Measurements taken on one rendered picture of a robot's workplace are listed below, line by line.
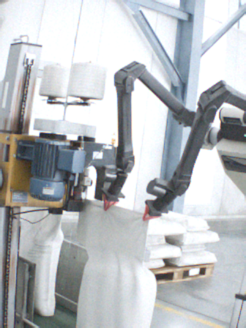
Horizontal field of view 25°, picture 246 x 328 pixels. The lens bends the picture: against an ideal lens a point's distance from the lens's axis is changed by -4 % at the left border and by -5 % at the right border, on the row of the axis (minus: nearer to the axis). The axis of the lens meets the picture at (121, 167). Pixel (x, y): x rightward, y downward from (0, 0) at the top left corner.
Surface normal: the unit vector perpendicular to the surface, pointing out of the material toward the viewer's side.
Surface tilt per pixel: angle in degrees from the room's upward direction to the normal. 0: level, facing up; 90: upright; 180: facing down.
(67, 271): 90
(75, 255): 90
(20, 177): 90
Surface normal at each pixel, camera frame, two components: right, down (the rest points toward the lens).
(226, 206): 0.64, 0.12
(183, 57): -0.75, -0.06
